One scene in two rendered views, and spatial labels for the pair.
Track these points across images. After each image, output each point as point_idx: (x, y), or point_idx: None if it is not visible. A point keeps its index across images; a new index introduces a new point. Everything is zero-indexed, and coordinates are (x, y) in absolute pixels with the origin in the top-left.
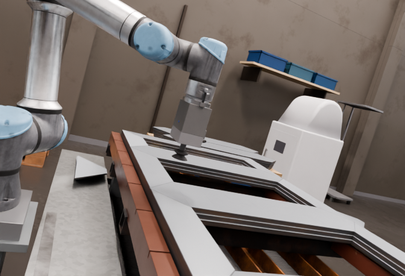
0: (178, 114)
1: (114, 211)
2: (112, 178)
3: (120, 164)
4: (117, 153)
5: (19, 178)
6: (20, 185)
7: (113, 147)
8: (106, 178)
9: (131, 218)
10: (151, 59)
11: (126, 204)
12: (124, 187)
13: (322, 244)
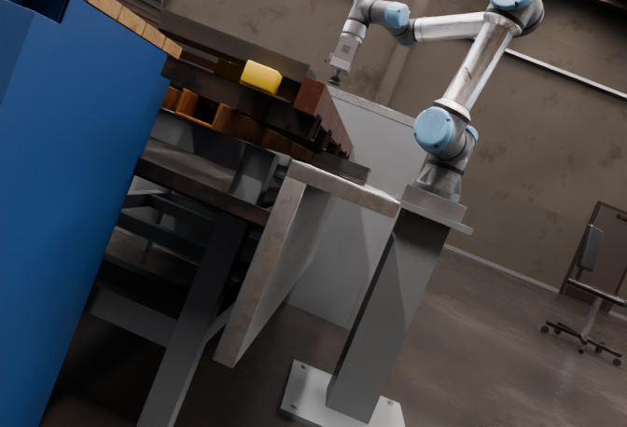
0: (355, 54)
1: (269, 206)
2: (266, 181)
3: (339, 121)
4: (337, 115)
5: (423, 171)
6: (419, 173)
7: (328, 113)
8: (251, 203)
9: (342, 140)
10: (401, 44)
11: (341, 139)
12: (341, 132)
13: None
